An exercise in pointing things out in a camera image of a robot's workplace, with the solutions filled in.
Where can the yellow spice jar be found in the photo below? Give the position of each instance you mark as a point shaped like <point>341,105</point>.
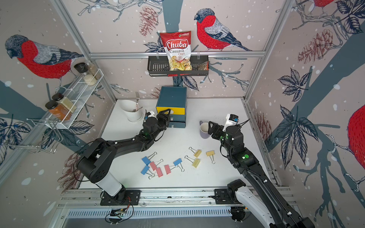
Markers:
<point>63,100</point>

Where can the black wire basket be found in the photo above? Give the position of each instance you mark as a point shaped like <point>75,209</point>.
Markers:
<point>165,67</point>

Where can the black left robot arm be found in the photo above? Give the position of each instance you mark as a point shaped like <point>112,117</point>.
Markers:
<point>96,160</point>

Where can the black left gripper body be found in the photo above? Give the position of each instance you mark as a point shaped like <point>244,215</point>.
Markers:
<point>162,122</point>

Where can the metal fork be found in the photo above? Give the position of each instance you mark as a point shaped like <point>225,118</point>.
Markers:
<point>137,102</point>

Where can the white wire spice shelf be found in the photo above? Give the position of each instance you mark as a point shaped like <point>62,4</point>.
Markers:
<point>78,93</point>

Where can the white utensil cup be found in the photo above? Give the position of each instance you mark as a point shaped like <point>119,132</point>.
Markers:
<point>132,110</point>

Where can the pink binder clip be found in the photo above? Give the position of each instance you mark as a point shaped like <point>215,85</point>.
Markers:
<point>154,164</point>
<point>168,168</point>
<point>159,172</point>

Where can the Chuba cassava chips bag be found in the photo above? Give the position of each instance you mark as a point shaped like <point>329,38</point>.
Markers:
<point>177,46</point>

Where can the blue binder clip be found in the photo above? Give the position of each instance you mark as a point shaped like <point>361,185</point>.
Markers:
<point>147,159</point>
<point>146,171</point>
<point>178,164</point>

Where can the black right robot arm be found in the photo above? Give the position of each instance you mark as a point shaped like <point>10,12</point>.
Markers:
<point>269,207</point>

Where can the orange spice jar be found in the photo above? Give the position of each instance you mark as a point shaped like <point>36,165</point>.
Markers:
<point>58,110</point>

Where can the small circuit board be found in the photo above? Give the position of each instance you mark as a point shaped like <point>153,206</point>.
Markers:
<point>118,212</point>

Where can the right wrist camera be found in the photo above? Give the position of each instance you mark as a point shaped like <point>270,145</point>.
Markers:
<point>231,120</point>

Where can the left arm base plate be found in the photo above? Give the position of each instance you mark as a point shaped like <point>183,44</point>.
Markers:
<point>125,197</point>

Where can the black lid spice jar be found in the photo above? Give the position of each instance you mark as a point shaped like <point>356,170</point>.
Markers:
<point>88,78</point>

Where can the yellow drawer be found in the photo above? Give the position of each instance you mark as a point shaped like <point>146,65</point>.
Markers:
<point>172,110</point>

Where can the teal drawer cabinet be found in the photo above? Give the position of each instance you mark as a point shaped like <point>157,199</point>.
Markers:
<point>173,96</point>

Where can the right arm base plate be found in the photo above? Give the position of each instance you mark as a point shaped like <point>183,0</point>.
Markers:
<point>224,196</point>

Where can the purple ceramic mug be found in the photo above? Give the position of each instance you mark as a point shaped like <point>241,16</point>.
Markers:
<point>204,128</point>

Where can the yellow binder clip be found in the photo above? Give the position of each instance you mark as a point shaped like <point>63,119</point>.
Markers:
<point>195,162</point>
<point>211,154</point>
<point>196,152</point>

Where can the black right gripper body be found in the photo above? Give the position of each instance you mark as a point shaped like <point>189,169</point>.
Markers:
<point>219,134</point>

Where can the teal lower drawer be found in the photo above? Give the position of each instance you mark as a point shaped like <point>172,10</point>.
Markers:
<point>177,121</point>

